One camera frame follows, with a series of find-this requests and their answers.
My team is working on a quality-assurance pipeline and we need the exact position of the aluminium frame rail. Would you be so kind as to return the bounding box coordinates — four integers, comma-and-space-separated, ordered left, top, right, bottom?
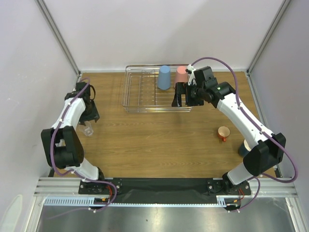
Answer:
34, 177, 297, 209

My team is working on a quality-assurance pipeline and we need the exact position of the light blue plastic cup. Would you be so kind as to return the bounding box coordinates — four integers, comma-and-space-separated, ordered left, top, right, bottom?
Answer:
157, 65, 171, 90

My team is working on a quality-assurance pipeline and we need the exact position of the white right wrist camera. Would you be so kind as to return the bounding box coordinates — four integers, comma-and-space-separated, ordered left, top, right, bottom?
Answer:
186, 64, 197, 86

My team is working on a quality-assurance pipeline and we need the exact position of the dark blue paper cup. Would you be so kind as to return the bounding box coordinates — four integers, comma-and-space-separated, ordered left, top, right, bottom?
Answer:
238, 140, 251, 157

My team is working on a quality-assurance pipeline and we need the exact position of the wire dish rack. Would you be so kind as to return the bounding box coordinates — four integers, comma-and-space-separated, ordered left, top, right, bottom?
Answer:
122, 64, 192, 113

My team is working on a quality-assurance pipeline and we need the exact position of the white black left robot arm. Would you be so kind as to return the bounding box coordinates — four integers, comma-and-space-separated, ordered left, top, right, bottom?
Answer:
41, 78, 106, 194

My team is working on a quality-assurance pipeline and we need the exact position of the clear plastic cup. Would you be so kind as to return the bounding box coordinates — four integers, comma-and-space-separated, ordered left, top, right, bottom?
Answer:
79, 121, 94, 136

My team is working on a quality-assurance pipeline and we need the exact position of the red ceramic mug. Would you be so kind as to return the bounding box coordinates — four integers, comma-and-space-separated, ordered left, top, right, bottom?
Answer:
218, 126, 230, 142

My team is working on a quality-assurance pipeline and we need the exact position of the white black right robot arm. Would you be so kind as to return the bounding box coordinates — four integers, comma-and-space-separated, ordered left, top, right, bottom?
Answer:
172, 65, 286, 194

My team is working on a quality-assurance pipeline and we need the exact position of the pink plastic cup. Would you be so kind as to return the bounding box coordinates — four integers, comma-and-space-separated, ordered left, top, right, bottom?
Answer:
174, 66, 188, 84

